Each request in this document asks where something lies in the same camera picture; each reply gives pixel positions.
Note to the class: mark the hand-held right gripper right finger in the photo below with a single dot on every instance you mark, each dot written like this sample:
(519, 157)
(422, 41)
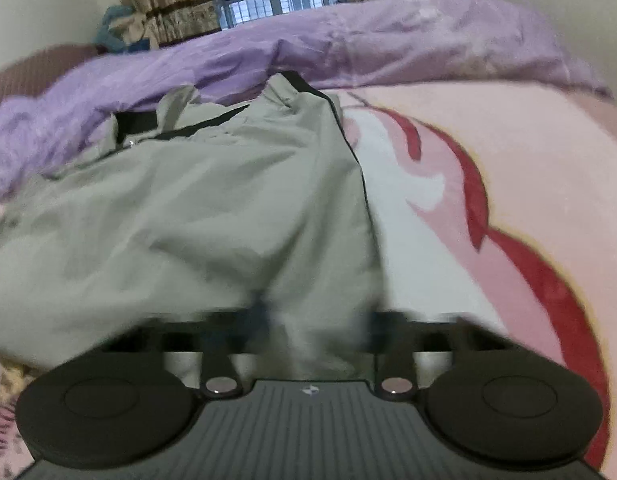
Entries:
(391, 350)

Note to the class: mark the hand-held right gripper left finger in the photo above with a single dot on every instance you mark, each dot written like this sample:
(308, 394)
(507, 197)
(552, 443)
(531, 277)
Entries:
(216, 350)

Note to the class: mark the grey-green jacket with black trim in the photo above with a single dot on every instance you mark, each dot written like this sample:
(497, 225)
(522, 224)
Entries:
(188, 210)

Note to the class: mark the pink printed blanket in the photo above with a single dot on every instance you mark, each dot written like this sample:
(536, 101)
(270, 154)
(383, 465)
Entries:
(513, 160)

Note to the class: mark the purple duvet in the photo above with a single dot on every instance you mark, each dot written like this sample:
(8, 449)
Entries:
(388, 45)

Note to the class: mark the quilted mauve headboard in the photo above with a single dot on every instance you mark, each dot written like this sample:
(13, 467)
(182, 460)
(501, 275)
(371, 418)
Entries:
(18, 85)

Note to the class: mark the blue and cream fabric pile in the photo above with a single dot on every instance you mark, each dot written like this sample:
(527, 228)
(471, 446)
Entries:
(121, 27)

